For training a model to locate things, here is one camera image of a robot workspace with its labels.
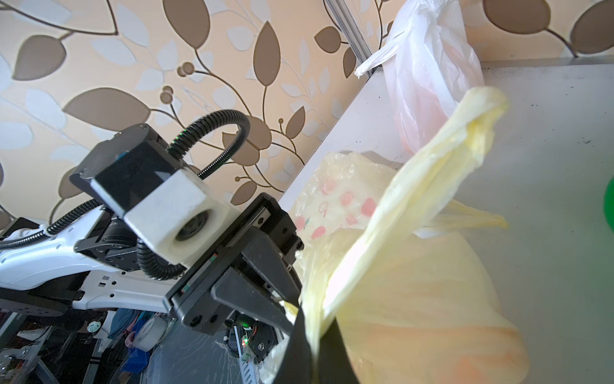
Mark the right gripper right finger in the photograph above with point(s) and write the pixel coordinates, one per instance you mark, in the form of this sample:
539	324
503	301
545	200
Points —
334	365

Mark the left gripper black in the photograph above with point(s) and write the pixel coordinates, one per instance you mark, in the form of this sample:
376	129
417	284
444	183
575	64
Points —
248	270

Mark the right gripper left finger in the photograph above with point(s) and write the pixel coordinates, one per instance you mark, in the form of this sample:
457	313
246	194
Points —
297	364

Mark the yellow plastic bag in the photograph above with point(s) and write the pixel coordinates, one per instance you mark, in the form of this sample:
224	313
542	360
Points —
412	299
343	192

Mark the white plastic bag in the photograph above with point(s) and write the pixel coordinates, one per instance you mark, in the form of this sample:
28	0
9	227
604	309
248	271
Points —
428	66

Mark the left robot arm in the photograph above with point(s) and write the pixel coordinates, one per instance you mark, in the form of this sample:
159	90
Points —
90	259

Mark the green plastic basket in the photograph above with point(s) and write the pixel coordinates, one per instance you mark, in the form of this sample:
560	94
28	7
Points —
608	204

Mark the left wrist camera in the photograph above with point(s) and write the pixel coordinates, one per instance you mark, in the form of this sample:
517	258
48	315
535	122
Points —
163	202

